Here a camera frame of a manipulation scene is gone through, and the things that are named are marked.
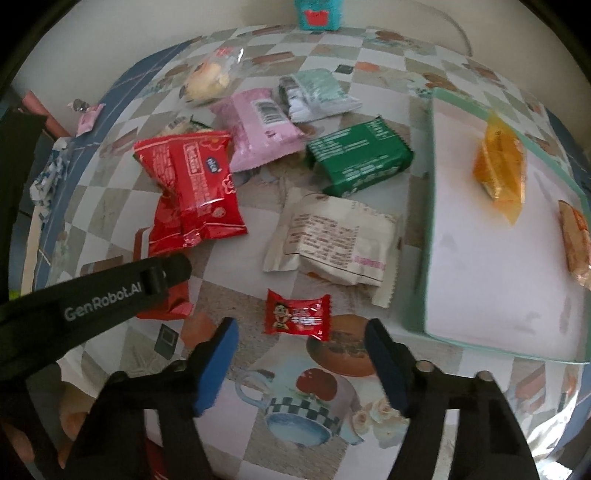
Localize teal toy box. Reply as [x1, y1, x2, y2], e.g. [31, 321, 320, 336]
[294, 0, 345, 31]

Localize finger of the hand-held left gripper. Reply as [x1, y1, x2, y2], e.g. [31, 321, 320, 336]
[141, 254, 192, 296]

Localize small pink packet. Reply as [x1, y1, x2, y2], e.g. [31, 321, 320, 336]
[69, 99, 107, 137]

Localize mint green snack packet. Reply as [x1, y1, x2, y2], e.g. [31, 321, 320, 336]
[277, 68, 363, 123]

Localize red snack packet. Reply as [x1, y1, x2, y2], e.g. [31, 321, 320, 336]
[133, 130, 249, 256]
[134, 226, 195, 320]

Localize pink snack packet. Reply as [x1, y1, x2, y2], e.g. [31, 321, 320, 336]
[210, 88, 310, 174]

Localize small red candy packet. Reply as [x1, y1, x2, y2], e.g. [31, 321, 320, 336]
[262, 289, 332, 342]

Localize clear blue snack packets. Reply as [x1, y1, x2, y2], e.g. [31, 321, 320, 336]
[30, 136, 70, 222]

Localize clear bun packet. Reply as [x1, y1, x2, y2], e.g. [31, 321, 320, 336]
[180, 46, 245, 107]

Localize teal rimmed white tray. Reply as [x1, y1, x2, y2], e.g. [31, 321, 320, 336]
[401, 87, 591, 365]

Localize white green snack packet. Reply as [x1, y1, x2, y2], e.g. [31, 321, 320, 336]
[159, 115, 214, 138]

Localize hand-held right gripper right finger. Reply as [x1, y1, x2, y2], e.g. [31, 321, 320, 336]
[364, 318, 541, 480]

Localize checked printed tablecloth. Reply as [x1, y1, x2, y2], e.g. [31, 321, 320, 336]
[9, 25, 591, 480]

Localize beige snack packet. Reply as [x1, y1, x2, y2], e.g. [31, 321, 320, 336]
[262, 187, 402, 308]

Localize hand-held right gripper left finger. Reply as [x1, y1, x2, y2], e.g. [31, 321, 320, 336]
[60, 318, 239, 480]

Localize orange snack packet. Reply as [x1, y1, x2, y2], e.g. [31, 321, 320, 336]
[472, 111, 528, 225]

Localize tan snack packet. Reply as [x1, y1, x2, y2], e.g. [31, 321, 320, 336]
[557, 200, 591, 289]

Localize brown wooden furniture edge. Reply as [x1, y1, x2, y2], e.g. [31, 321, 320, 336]
[21, 90, 70, 139]

